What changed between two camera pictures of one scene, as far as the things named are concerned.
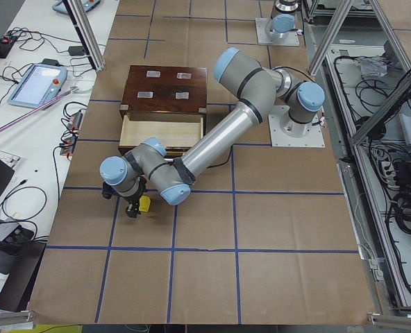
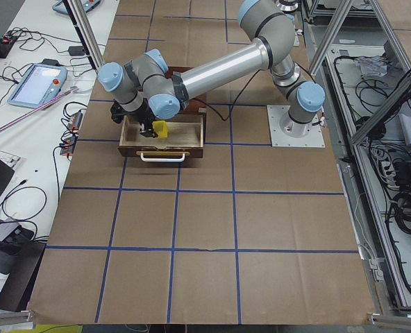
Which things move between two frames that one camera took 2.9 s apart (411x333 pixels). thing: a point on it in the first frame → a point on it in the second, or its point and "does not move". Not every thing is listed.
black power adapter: [76, 50] does not move
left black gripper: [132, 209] → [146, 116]
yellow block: [144, 202] → [161, 128]
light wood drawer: [177, 131] does not move
